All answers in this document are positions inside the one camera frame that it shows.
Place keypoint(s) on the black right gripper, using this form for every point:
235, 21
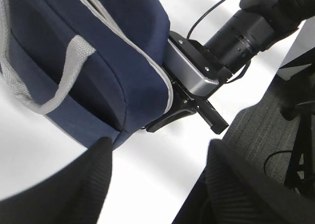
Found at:
186, 104

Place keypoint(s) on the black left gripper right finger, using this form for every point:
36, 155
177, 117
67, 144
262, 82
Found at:
232, 191

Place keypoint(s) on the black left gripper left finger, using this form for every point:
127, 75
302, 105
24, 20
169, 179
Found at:
74, 195

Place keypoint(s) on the navy blue lunch bag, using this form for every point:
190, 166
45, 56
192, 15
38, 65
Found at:
93, 67

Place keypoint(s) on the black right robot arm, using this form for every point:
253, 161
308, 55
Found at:
254, 28

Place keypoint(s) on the black tripod stand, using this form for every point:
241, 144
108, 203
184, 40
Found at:
299, 102

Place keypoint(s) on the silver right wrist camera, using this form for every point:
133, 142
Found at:
186, 73

